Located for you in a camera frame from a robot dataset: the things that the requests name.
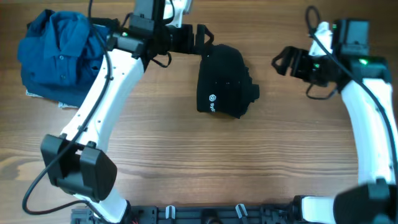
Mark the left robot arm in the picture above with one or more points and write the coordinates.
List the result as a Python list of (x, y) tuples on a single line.
[(76, 161)]

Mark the blue polo shirt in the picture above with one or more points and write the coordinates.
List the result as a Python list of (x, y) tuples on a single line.
[(61, 56)]

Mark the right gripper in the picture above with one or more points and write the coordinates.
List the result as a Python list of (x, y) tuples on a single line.
[(285, 56)]

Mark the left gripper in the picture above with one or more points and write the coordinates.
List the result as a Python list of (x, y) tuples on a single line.
[(186, 46)]

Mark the white folded cloth under pile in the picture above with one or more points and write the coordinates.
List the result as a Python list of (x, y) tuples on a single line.
[(60, 104)]

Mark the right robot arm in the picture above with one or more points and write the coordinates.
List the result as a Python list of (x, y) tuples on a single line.
[(340, 54)]

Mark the black t-shirt with logo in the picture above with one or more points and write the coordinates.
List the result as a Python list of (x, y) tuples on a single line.
[(224, 83)]

